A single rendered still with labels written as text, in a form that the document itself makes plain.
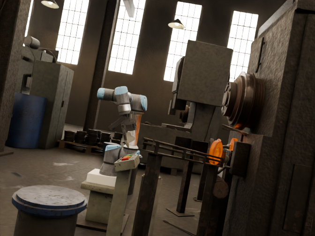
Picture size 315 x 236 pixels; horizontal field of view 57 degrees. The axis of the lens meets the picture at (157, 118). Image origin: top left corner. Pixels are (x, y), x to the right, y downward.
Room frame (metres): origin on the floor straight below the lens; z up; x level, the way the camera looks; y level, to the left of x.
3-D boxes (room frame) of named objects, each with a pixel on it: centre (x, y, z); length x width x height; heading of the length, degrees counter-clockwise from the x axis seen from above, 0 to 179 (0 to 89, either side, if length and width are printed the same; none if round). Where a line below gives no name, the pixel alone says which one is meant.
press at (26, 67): (9.08, 4.06, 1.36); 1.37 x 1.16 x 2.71; 78
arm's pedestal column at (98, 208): (2.23, 0.29, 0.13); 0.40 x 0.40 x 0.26; 88
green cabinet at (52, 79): (5.30, 2.00, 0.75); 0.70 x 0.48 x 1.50; 178
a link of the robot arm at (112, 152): (2.24, 0.29, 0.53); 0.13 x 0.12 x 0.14; 83
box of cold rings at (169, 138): (5.07, -0.05, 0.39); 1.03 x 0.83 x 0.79; 92
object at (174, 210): (2.81, -0.37, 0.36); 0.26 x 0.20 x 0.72; 33
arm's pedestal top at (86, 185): (2.23, 0.29, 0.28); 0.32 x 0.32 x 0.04; 88
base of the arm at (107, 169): (2.24, 0.29, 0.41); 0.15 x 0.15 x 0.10
